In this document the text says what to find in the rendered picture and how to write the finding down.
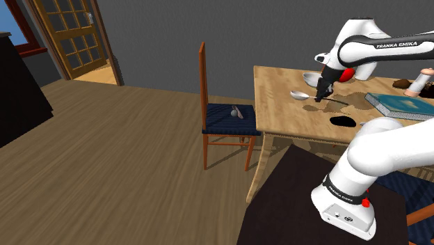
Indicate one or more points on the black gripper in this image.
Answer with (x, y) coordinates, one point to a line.
(328, 76)

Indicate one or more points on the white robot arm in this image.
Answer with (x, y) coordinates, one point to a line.
(373, 152)

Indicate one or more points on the white bowl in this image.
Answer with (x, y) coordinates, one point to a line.
(311, 78)

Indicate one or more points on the red round fruit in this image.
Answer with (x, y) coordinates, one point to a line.
(346, 75)

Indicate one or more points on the silver spoon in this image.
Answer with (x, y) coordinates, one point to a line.
(298, 95)

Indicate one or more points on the light wooden table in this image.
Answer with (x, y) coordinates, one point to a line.
(281, 108)

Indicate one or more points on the dark brown lump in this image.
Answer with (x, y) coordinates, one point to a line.
(401, 84)

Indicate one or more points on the teal book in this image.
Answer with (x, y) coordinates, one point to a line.
(403, 103)

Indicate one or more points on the white and pink grinder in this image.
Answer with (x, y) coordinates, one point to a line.
(419, 83)

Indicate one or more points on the small grey figure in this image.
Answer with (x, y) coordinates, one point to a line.
(234, 112)

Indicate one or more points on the wooden chair with blue seat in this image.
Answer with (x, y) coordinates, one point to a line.
(418, 193)
(223, 122)

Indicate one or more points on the dark robot stand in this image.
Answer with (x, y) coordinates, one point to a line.
(288, 203)

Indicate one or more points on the wooden door with glass panes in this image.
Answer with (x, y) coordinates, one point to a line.
(73, 34)

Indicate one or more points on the black cabinet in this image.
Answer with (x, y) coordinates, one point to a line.
(17, 91)

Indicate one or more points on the window with red frame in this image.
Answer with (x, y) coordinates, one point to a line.
(10, 25)

